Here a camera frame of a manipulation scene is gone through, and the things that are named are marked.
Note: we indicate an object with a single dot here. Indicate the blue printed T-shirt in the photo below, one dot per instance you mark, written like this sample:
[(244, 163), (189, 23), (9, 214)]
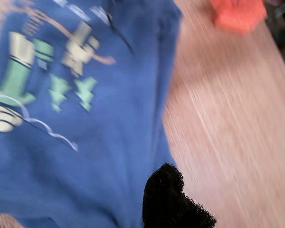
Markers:
[(97, 142)]

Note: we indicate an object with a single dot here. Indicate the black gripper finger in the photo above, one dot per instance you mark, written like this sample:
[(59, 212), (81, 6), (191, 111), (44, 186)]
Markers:
[(168, 197)]

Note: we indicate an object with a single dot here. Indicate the orange right robot arm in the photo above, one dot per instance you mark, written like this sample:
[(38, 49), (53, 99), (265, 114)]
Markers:
[(240, 14)]

